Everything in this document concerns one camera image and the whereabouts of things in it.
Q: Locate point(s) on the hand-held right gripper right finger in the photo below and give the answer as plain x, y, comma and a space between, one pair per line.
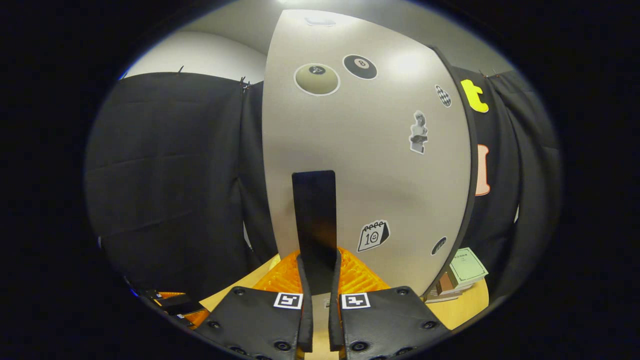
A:
390, 320

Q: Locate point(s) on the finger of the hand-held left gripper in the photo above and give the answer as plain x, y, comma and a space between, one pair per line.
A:
180, 303

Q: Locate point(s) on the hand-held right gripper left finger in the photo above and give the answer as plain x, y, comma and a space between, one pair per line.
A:
250, 320

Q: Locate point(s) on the grey cabinet door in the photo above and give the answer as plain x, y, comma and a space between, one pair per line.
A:
370, 165

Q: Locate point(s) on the dark grey cabinet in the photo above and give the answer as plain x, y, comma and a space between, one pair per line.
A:
467, 165

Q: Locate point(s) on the beige book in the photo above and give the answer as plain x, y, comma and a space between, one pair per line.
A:
440, 298

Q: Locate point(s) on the brown book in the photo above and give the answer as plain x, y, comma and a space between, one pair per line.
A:
445, 285

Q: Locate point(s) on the pale green book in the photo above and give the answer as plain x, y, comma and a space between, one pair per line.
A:
467, 267

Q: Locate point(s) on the black backdrop cloth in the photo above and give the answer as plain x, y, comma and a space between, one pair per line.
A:
175, 175

